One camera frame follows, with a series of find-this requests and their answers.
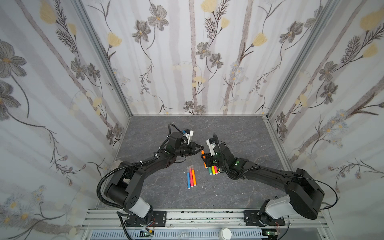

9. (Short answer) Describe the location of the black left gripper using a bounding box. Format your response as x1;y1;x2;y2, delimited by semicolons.
174;142;204;157

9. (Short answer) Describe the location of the orange marker pen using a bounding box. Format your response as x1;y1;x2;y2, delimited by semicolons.
191;165;197;187
201;151;207;169

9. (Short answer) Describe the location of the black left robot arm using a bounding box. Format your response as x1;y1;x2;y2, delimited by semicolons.
97;129;204;220

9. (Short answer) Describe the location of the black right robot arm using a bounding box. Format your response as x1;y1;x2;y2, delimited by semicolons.
201;147;325;226

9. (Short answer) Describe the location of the thin blue marker pen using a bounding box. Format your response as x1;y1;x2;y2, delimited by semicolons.
186;168;191;189

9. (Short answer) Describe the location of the pink marker pen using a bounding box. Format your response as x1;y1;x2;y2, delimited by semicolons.
189;166;194;188

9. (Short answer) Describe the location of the white round knob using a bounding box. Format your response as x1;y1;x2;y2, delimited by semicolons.
219;228;233;240

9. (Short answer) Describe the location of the right small circuit board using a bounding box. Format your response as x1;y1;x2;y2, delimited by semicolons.
262;229;279;240

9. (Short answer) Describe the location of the small green circuit board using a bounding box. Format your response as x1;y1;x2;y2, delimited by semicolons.
139;230;154;238

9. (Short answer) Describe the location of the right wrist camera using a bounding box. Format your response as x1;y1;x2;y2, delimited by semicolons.
206;138;216;157

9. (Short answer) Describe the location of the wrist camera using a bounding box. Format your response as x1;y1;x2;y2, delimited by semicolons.
206;138;216;157
182;129;194;145

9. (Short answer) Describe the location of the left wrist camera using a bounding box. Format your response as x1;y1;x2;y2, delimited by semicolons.
182;129;194;145

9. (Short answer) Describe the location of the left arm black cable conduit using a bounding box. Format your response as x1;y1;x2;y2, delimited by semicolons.
96;157;157;209

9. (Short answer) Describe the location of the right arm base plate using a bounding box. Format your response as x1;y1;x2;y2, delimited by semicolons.
243;200;286;228

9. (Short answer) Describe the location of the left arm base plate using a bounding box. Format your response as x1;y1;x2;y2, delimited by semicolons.
123;211;167;228

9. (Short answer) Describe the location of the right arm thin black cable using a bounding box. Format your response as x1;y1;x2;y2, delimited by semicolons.
293;176;339;210

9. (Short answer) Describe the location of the white vented cable duct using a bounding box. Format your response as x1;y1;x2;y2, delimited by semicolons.
89;229;269;240

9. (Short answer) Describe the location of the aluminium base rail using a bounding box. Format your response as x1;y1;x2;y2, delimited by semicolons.
82;209;334;240

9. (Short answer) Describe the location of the aluminium left corner post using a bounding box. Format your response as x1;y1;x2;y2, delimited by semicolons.
71;0;133;119

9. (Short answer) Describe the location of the aluminium corner post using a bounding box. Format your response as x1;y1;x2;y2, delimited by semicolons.
266;0;341;120
71;0;133;119

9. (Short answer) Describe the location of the aluminium right corner post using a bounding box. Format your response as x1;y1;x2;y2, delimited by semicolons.
266;0;341;120

